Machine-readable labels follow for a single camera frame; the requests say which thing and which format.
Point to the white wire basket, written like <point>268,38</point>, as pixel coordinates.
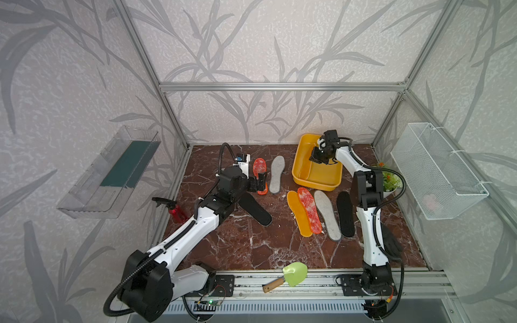
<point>442,184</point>

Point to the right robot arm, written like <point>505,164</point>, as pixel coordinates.
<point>366,195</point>

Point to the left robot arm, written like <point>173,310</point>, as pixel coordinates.
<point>151,280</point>

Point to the far grey insole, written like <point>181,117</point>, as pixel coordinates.
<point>277,168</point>

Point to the green garden trowel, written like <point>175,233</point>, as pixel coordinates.
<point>293,274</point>

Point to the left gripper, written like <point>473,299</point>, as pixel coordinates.
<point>260,183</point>

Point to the green circuit board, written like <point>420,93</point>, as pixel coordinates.
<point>208,305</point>

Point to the yellow plastic storage box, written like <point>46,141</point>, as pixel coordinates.
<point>309,174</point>

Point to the red spray bottle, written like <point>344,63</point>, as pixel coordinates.
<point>173,209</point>

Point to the near grey insole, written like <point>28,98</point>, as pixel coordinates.
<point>324,205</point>

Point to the red insole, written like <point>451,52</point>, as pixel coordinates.
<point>308,202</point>
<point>260,171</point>

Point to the grey insole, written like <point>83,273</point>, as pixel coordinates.
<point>324,205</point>
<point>277,168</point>

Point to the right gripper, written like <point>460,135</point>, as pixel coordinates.
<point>313,156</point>

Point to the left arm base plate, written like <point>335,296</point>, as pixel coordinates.
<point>218,286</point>

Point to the clear plastic wall shelf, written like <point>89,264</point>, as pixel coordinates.
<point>106,186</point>

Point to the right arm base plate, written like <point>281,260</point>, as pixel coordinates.
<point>352,285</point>

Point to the potted artificial plant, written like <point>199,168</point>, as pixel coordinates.
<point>391,181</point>

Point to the black insole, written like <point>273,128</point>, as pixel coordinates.
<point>345,213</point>
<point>248,203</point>

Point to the right black insole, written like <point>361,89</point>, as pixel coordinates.
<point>345,213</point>

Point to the left black insole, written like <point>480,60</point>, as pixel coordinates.
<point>248,203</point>

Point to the yellow insole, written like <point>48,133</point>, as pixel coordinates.
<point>299,213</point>

